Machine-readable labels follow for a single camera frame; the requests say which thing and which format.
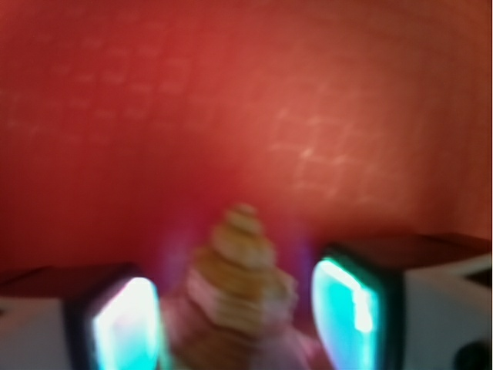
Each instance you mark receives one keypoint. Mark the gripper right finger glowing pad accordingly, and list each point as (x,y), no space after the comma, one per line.
(406,302)

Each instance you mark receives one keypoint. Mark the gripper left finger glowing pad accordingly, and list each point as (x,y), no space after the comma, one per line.
(86,317)

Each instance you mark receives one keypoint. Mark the brown spiral seashell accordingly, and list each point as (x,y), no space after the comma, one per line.
(234,308)

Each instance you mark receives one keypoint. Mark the red plastic tray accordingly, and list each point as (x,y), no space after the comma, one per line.
(128,126)

